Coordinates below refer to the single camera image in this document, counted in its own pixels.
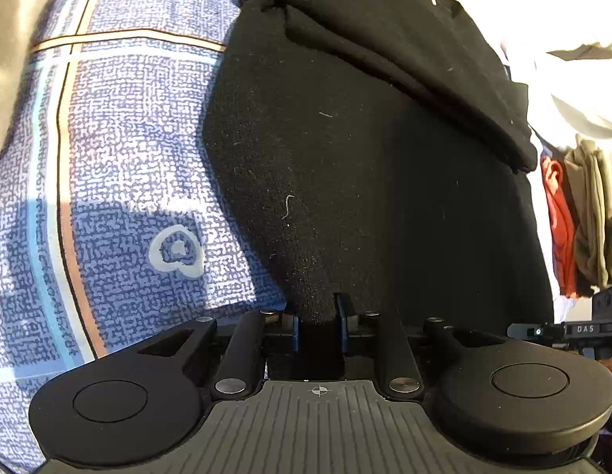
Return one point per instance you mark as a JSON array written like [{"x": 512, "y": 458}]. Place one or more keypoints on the orange cloth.
[{"x": 562, "y": 237}]

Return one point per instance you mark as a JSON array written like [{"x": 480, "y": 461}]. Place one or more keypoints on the cream folded cloth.
[{"x": 19, "y": 59}]

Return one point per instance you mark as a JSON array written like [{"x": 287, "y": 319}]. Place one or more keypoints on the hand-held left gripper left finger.
[{"x": 236, "y": 355}]

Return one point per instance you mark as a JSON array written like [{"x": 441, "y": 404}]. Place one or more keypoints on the white cloth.
[{"x": 572, "y": 98}]

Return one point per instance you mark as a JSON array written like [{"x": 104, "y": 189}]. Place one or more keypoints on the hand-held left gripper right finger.
[{"x": 399, "y": 350}]

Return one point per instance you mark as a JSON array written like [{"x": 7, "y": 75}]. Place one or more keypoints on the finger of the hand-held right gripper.
[{"x": 535, "y": 330}]

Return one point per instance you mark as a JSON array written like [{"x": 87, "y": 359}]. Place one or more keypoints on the black knit garment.
[{"x": 335, "y": 158}]

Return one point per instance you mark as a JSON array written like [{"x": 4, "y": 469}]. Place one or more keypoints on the blue patterned bed sheet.
[{"x": 138, "y": 158}]

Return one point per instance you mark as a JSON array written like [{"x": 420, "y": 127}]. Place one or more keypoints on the olive cloth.
[{"x": 597, "y": 207}]

